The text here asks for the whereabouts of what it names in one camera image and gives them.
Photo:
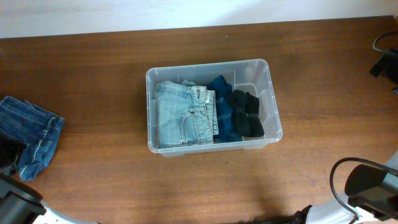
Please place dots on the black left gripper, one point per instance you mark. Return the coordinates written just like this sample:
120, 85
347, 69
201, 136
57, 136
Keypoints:
8, 153

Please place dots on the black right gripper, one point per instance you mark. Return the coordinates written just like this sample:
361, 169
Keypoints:
388, 66

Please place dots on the dark blue jeans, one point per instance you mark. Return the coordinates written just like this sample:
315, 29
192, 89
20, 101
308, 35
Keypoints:
39, 131

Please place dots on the dark grey garment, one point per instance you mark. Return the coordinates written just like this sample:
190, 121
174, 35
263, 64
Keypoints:
246, 114

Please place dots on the blue garment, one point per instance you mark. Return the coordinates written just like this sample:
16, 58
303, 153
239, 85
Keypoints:
224, 112

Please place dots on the light blue jeans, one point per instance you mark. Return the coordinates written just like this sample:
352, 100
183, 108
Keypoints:
186, 115

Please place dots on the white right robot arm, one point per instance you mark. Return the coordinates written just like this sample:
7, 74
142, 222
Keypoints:
370, 195

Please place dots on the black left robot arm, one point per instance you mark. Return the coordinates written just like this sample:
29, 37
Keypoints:
20, 204

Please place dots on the clear plastic storage bin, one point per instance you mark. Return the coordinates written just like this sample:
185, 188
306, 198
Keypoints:
252, 76

